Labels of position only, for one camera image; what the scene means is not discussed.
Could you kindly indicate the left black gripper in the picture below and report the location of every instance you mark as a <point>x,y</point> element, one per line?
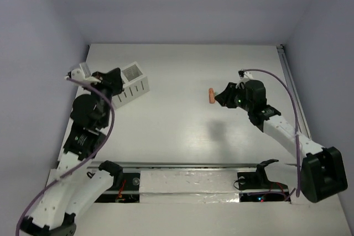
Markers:
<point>114,79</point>

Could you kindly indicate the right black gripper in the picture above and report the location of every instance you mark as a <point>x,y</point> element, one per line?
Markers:
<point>225,96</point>

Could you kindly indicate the orange correction tape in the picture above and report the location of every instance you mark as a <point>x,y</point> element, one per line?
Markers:
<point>211,96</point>

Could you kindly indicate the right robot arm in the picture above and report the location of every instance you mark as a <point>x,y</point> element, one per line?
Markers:
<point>319,172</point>

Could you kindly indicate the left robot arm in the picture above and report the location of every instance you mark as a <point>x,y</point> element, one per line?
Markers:
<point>58,206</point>

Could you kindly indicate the white slotted pen holder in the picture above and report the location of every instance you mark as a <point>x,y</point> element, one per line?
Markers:
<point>135,84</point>

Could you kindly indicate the white foam block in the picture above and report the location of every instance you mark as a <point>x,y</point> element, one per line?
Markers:
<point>188,186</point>

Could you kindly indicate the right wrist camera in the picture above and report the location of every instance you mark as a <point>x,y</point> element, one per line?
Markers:
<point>245,76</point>

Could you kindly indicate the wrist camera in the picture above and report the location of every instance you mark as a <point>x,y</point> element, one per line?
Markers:
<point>245,76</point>
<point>81,73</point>

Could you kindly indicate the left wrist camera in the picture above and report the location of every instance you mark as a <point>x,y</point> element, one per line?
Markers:
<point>81,73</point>

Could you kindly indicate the aluminium rail right side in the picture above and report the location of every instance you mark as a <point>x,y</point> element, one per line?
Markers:
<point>303,126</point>

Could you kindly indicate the aluminium rail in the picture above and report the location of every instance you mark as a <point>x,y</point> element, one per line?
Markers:
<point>179,165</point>
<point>303,126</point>

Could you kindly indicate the aluminium rail front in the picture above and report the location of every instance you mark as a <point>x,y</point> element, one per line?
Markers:
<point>179,165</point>

